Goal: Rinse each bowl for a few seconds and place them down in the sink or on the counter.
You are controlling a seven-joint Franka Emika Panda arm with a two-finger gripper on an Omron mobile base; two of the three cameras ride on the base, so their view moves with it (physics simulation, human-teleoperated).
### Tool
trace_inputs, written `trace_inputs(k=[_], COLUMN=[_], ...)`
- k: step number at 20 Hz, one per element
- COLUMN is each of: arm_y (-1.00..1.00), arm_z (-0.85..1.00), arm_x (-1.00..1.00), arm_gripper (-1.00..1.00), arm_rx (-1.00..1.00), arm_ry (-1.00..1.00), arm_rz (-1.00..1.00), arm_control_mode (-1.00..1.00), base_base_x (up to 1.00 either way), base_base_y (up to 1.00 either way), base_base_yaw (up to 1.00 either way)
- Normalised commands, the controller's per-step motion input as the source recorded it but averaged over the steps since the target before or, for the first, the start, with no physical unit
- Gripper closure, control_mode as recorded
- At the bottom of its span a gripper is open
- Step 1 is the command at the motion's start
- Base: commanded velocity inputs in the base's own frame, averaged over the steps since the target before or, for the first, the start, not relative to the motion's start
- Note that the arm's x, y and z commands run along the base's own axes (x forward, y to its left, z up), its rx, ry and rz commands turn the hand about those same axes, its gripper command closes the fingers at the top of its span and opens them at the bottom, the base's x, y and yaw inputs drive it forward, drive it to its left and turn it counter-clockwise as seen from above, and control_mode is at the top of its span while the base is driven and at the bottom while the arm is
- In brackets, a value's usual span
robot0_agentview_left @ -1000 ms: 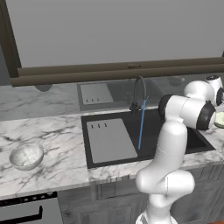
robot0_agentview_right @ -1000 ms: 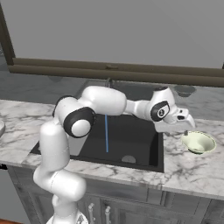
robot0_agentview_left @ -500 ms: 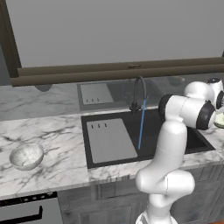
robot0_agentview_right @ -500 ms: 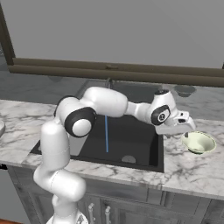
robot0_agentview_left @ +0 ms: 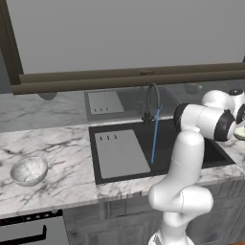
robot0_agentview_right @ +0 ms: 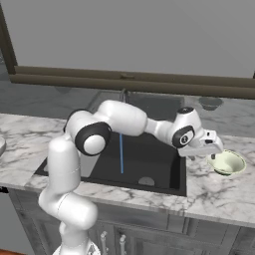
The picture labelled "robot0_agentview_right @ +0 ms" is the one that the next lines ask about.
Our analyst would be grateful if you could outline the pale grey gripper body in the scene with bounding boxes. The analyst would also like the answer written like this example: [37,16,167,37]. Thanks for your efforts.
[176,136,225,158]

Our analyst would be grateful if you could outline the pale green bowl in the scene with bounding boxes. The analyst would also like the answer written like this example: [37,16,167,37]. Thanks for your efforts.
[206,148,248,177]

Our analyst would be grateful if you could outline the black sink basin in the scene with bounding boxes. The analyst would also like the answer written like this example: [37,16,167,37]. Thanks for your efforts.
[34,91,188,198]

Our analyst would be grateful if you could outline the blue water stream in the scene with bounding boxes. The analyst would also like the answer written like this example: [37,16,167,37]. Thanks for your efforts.
[119,132,125,174]

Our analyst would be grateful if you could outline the grey false drawer front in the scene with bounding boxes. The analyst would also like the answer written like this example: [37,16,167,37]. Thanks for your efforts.
[95,202,169,231]

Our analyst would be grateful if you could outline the grey cupboard door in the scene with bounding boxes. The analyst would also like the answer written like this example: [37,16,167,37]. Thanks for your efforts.
[30,215,117,255]
[114,225,233,255]

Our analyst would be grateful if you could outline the dark metal tap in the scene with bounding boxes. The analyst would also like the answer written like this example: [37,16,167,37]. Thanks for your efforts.
[120,87,131,105]

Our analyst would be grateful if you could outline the grey white plate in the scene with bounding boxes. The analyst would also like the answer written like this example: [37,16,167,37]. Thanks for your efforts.
[0,134,7,157]

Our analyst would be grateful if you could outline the silver cupboard handle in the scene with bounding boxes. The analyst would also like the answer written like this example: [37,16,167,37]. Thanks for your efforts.
[118,233,128,255]
[99,230,110,255]

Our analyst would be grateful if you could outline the brown window frame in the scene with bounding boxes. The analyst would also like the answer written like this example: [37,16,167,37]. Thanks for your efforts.
[0,0,255,101]

